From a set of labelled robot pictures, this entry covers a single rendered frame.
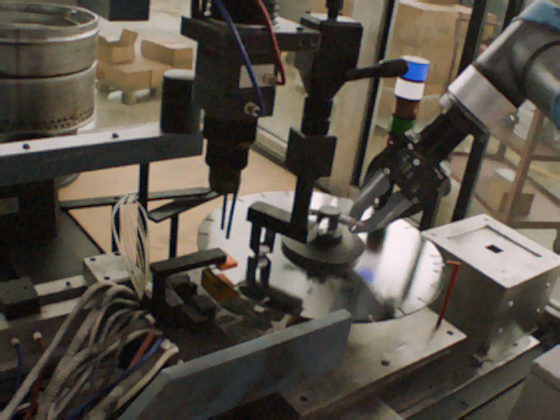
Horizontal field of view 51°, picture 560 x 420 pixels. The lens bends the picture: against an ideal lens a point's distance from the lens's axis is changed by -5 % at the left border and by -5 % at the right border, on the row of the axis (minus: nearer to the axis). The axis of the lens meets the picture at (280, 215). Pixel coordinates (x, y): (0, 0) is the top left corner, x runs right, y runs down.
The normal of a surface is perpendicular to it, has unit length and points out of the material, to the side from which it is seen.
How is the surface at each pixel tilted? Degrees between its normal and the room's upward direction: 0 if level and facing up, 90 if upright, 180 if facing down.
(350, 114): 90
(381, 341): 0
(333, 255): 5
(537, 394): 90
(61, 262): 0
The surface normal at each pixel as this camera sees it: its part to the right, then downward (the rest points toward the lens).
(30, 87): 0.44, 0.46
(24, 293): 0.13, -0.88
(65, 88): 0.80, 0.36
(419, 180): -0.34, 0.19
